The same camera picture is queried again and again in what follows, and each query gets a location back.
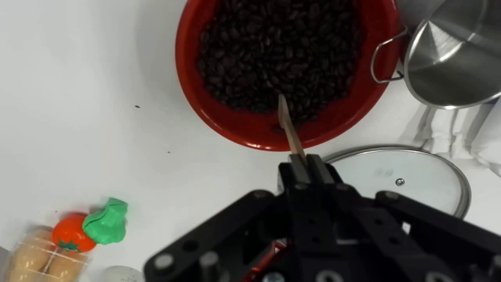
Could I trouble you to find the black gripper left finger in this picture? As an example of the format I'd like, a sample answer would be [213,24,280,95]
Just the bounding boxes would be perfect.
[142,153,346,282]

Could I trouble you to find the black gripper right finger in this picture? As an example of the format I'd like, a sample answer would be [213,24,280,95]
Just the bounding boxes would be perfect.
[307,153,501,282]

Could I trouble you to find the glass lid with black knob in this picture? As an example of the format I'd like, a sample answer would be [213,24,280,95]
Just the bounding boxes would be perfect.
[322,142,473,220]

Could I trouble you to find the dark coffee beans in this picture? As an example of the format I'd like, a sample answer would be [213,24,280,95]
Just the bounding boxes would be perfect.
[196,0,365,126]

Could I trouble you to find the small silver steel pot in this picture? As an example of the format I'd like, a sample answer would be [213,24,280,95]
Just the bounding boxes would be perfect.
[369,0,501,111]

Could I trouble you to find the red orange bowl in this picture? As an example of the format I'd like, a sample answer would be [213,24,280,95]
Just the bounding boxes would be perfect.
[174,0,404,153]

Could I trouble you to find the red cup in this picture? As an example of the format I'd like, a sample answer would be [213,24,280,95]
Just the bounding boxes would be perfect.
[249,238,288,278]

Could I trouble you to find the orange toy tomato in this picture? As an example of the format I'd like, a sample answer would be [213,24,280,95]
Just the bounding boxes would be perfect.
[50,211,100,253]

